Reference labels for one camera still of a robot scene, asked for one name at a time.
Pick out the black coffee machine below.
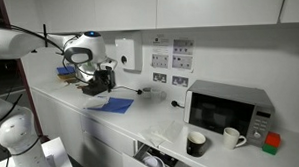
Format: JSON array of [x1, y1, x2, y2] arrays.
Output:
[[80, 69, 117, 97]]

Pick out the dark red door frame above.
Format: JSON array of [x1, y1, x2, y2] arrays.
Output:
[[0, 0, 49, 143]]

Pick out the blue box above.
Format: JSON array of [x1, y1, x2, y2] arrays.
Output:
[[56, 65, 76, 76]]

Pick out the black coffee machine plug cable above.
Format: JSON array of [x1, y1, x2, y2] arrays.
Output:
[[113, 85, 144, 97]]

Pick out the small white wall notice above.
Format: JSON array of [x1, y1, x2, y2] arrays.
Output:
[[152, 33, 171, 46]]

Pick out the white paper cloth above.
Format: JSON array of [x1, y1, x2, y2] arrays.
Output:
[[137, 119, 186, 148], [83, 95, 110, 110]]

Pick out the steel wall socket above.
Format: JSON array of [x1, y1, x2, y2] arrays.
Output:
[[152, 71, 167, 84], [171, 74, 190, 89]]

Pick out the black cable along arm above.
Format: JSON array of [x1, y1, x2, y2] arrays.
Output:
[[6, 22, 90, 87]]

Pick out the small white jar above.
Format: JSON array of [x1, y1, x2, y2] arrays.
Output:
[[142, 86, 153, 100]]

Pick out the clear plastic jug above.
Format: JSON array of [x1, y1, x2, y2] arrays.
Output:
[[150, 88, 168, 101]]

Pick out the silver microwave oven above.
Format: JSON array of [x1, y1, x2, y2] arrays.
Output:
[[181, 76, 277, 150]]

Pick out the white mug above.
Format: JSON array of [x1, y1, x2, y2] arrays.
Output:
[[222, 126, 248, 151]]

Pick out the black mug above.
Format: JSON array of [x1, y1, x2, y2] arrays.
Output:
[[185, 131, 208, 158]]

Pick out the green block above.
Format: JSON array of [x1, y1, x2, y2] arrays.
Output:
[[261, 142, 279, 157]]

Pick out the red block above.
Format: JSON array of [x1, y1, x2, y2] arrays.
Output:
[[264, 131, 282, 149]]

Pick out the blue cloth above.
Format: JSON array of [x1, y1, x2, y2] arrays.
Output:
[[86, 95, 136, 116]]

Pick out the open white drawer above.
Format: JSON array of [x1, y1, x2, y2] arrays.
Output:
[[133, 140, 200, 167]]

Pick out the white robot base table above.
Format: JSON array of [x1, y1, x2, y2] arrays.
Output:
[[0, 135, 76, 167]]

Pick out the white base cabinet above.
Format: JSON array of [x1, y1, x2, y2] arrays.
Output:
[[31, 81, 200, 167]]

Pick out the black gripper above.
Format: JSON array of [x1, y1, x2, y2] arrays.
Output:
[[94, 67, 118, 93]]

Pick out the white paper towel dispenser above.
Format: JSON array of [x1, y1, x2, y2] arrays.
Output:
[[114, 31, 144, 75]]

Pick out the brown stacked items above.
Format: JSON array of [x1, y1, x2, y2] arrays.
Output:
[[57, 73, 80, 85]]

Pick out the black microwave plug cable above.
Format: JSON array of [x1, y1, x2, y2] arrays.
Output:
[[170, 99, 185, 110]]

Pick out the white bowl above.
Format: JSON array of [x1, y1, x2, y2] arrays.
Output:
[[141, 155, 166, 167]]

